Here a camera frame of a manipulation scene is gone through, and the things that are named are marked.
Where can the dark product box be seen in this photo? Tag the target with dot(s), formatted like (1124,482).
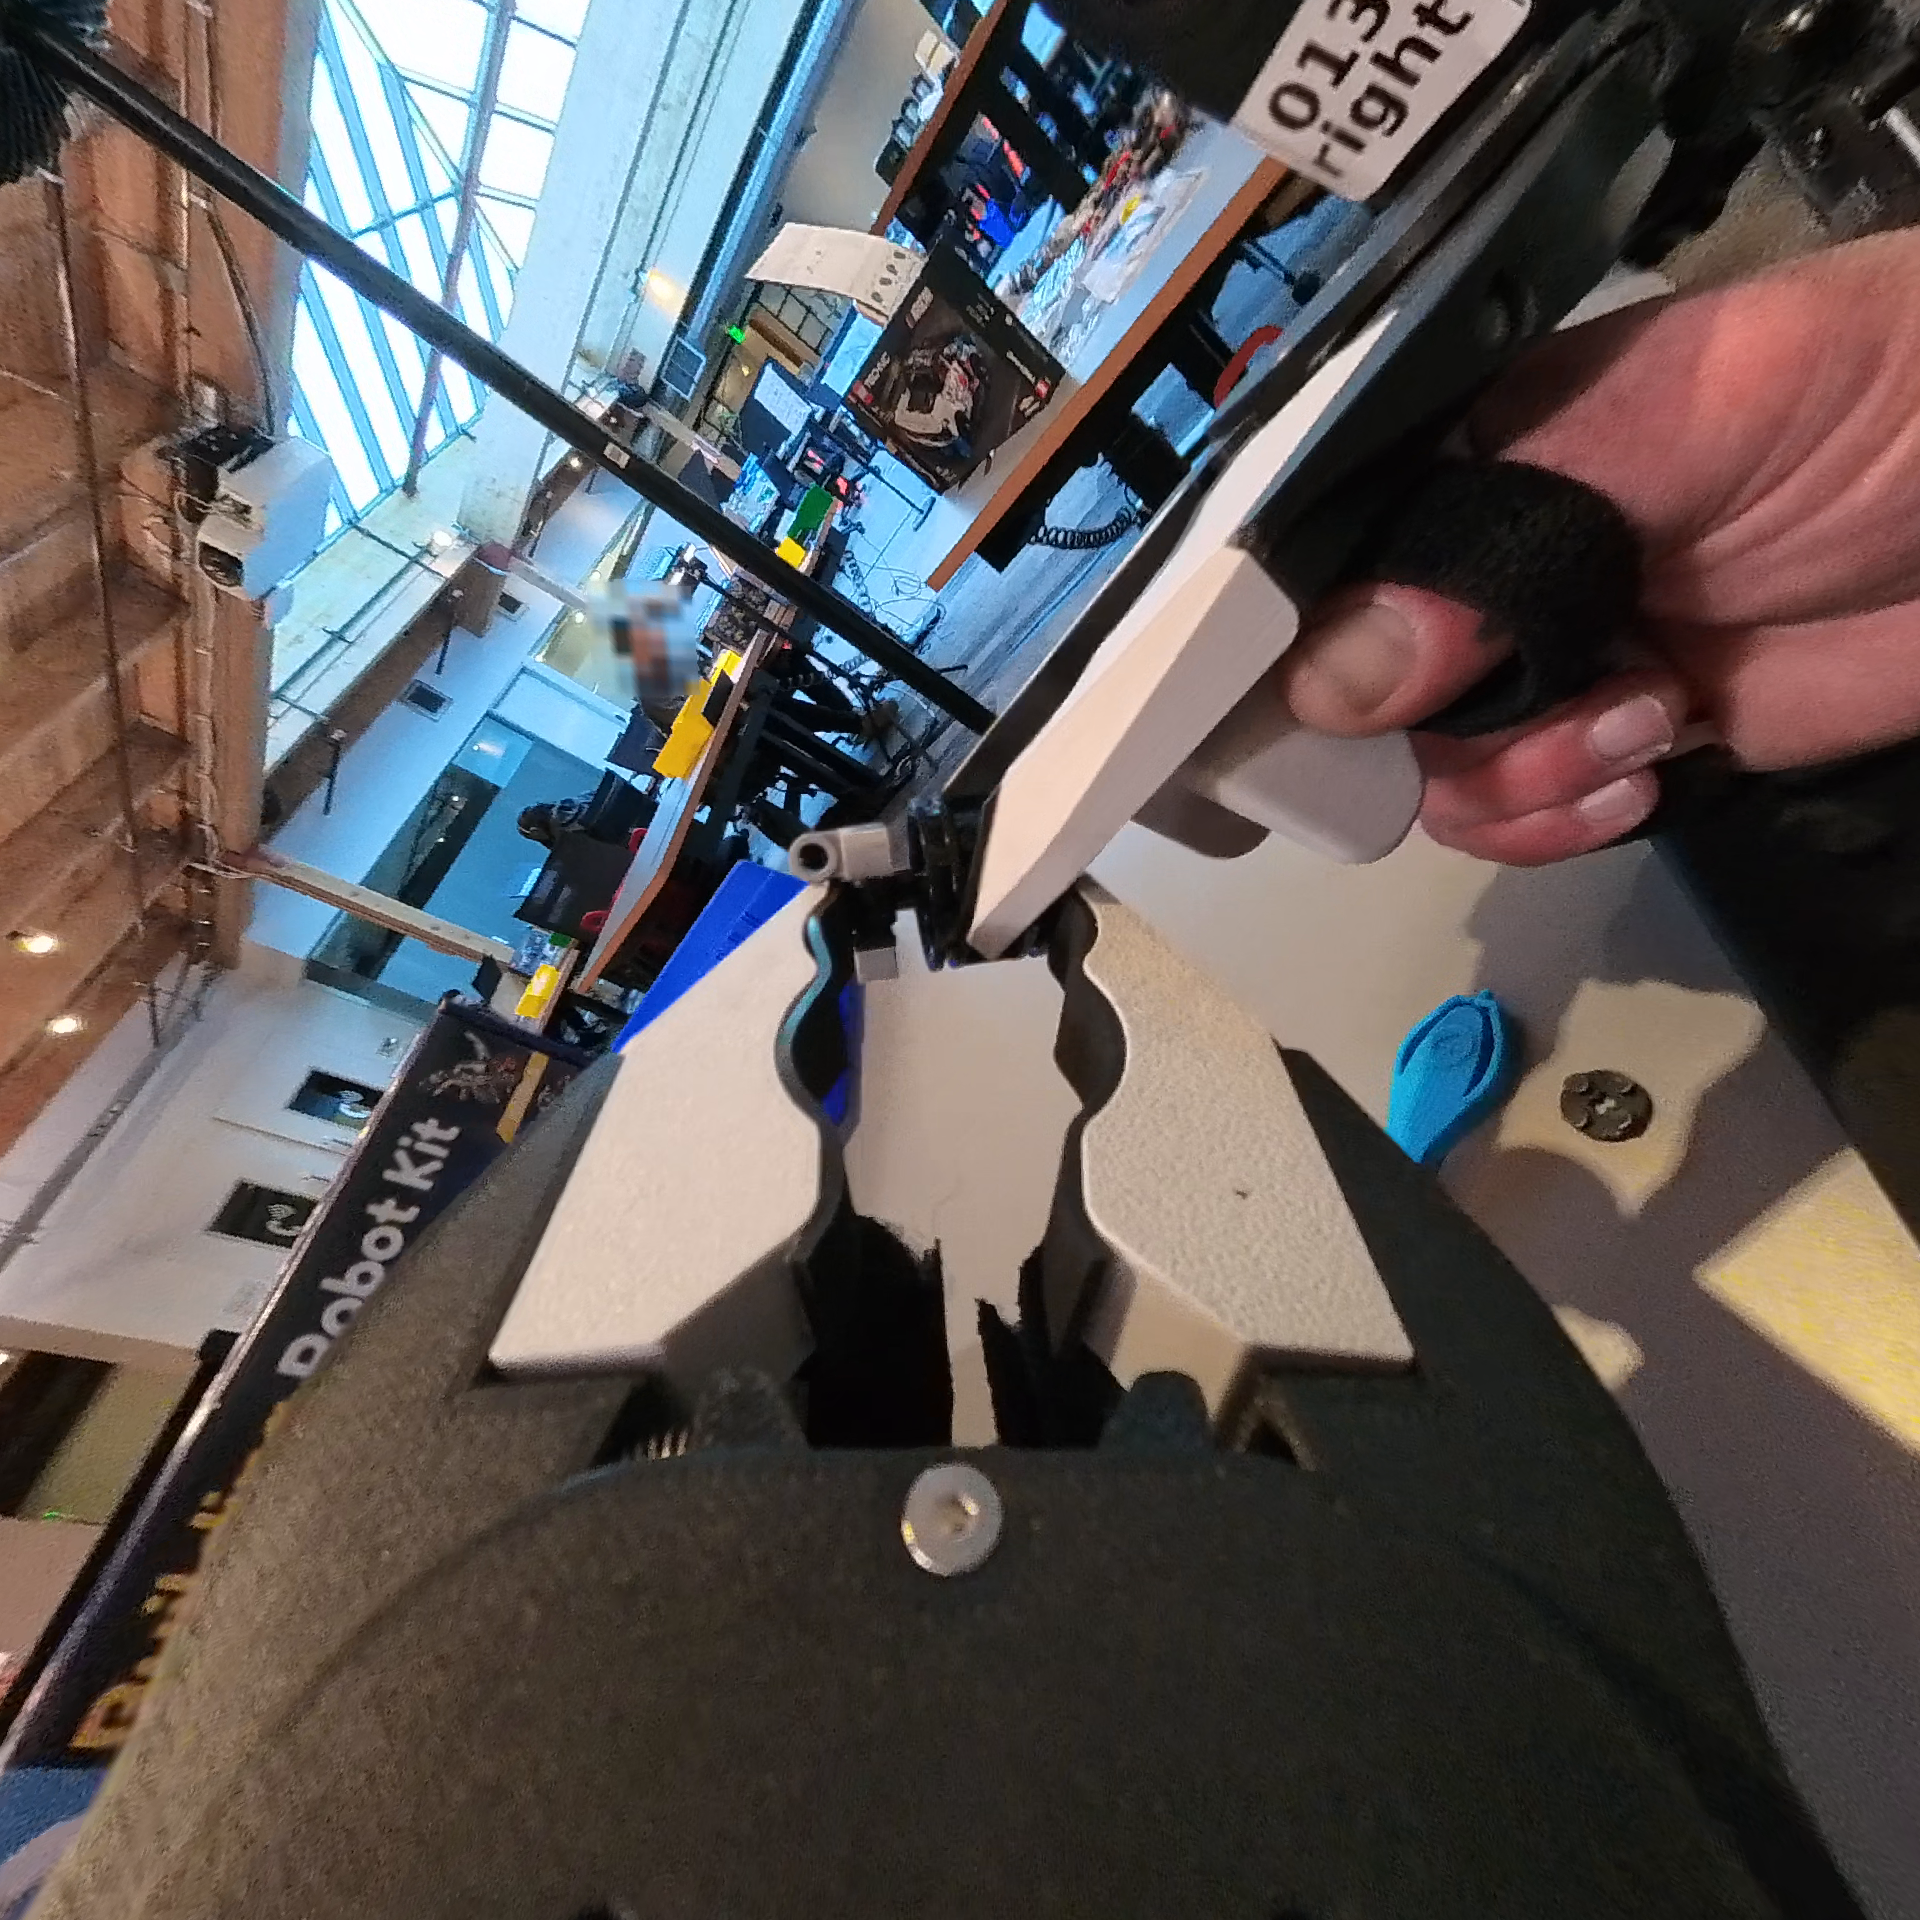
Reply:
(945,376)

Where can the blue plastic separator tool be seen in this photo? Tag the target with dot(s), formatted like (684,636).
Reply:
(1447,1073)

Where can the tall black stand pole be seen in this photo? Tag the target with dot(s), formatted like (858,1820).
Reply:
(495,376)

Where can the wood-edged table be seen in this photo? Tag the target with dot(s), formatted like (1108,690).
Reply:
(1110,388)
(954,106)

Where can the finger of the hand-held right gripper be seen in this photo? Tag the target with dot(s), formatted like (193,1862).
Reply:
(1141,720)
(1079,644)

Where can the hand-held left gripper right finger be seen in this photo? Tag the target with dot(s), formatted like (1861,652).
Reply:
(1245,1200)

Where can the yellow bin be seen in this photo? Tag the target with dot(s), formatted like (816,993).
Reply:
(693,734)

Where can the small black round piece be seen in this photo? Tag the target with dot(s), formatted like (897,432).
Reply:
(1605,1107)

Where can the long cluttered desk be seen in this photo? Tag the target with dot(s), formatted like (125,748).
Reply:
(662,856)

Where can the grey toy connector piece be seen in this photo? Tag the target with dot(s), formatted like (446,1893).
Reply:
(856,856)

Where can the white paper sign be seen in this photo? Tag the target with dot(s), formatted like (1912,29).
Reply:
(820,264)

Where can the blue storage bin with bags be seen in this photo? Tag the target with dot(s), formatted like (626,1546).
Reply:
(721,931)

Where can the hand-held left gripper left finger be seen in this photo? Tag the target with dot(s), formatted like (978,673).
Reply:
(674,1200)

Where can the black toy wheel hub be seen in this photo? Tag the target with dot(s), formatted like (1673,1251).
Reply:
(942,884)

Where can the red plastic container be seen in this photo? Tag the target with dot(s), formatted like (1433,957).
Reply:
(1257,358)

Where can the white wall-mounted camera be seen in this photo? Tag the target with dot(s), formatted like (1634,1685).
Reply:
(271,517)

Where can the person's right hand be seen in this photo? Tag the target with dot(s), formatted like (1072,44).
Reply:
(1769,480)

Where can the dark blue robot kit box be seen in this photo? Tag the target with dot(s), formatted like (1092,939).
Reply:
(346,1243)

